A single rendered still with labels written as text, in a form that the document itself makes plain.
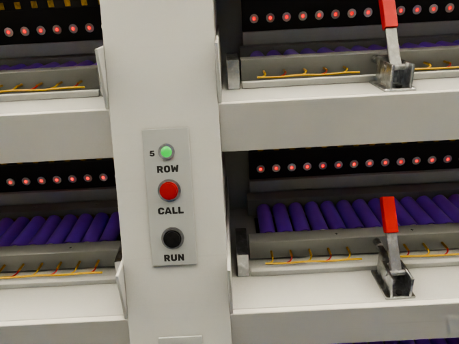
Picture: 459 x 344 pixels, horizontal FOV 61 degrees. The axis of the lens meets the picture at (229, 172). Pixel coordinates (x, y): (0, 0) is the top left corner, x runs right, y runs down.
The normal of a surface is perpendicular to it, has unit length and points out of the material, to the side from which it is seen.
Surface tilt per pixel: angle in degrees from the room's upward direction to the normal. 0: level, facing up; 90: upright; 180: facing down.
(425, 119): 108
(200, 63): 90
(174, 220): 90
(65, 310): 18
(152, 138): 90
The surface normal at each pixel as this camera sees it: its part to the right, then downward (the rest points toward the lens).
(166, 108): 0.00, 0.12
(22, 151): 0.02, 0.42
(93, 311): -0.05, -0.91
